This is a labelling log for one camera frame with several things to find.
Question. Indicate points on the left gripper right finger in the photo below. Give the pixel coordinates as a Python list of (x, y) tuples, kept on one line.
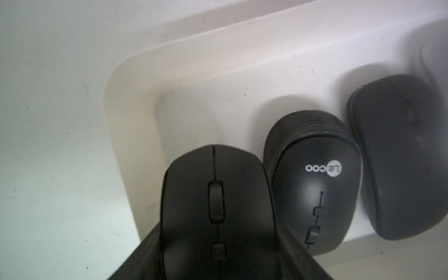
[(294, 261)]

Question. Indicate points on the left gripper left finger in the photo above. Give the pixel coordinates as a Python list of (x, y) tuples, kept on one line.
[(144, 263)]

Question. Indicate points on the small black Lecoo mouse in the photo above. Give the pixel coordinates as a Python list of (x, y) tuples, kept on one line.
[(217, 217)]

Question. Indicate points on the black Lecoo scroll mouse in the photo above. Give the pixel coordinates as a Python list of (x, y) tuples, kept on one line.
[(314, 167)]

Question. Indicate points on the black slim mouse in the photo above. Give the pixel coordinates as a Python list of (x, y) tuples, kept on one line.
[(401, 126)]

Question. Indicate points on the white plastic storage box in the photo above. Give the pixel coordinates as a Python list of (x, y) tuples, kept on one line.
[(230, 85)]

